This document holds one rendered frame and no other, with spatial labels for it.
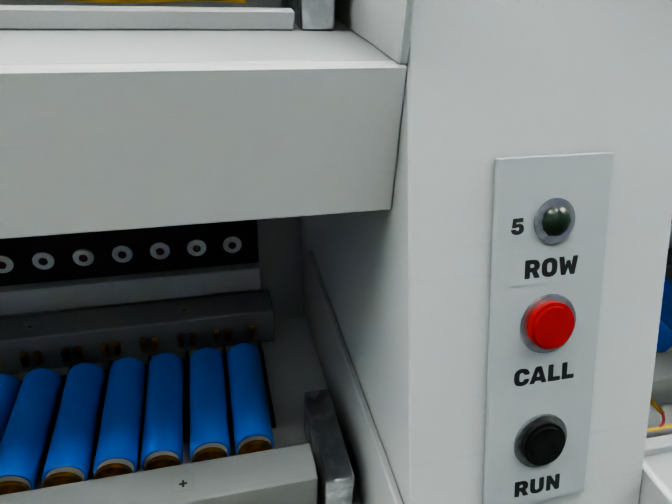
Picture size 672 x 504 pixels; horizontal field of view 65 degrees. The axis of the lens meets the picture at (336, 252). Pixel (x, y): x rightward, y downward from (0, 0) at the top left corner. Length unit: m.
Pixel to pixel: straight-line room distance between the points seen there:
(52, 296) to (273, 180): 0.21
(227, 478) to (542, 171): 0.17
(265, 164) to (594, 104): 0.10
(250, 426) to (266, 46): 0.17
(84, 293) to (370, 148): 0.22
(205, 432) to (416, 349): 0.13
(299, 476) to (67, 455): 0.10
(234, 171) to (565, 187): 0.10
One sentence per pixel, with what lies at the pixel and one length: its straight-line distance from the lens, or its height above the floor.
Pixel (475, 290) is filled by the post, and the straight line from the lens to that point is 0.17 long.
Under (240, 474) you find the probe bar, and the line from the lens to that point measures 0.24.
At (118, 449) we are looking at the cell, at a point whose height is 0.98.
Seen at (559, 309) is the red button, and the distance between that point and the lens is 0.18.
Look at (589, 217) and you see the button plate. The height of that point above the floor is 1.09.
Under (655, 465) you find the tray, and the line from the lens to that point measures 0.32.
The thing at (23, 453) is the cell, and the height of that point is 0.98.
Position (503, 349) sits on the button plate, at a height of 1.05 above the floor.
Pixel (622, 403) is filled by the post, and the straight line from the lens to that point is 0.22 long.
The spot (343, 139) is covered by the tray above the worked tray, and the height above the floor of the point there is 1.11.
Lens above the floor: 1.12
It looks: 14 degrees down
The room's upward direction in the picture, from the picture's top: 2 degrees counter-clockwise
